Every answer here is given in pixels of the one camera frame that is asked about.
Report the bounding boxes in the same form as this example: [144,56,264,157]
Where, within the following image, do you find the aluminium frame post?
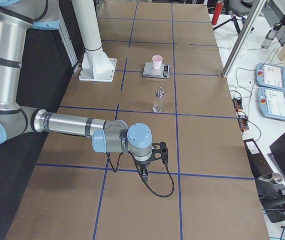
[222,0,266,78]

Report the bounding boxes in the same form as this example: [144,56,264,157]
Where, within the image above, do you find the black tripod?
[213,10,241,34]

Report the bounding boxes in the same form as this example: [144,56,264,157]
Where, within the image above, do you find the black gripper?
[135,160,150,182]

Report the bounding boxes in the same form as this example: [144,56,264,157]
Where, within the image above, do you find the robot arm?
[0,0,72,186]

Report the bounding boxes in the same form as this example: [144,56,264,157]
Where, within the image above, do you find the red cylinder bottle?
[211,0,224,26]

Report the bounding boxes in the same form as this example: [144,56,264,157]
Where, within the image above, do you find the pink plastic cup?
[152,55,163,70]

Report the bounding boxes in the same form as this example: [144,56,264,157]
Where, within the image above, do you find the digital kitchen scale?
[143,62,171,79]

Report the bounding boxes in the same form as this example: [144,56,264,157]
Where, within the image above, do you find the upper blue teach pendant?
[256,62,285,90]

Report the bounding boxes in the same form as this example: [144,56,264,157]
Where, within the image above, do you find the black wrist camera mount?
[150,141,169,164]

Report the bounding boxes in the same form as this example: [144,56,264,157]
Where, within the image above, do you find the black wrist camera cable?
[107,151,175,199]

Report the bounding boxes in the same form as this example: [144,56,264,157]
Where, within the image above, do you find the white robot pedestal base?
[72,0,117,82]

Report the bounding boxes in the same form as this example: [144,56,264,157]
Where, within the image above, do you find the lower blue teach pendant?
[257,87,285,121]

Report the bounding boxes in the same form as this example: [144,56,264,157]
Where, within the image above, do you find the glass sauce bottle metal cap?
[153,86,165,113]

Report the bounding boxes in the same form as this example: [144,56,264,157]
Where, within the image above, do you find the orange black connector strip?
[232,97,249,133]

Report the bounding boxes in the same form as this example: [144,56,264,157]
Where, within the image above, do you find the blue teach pendant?
[256,62,285,90]
[257,87,285,121]

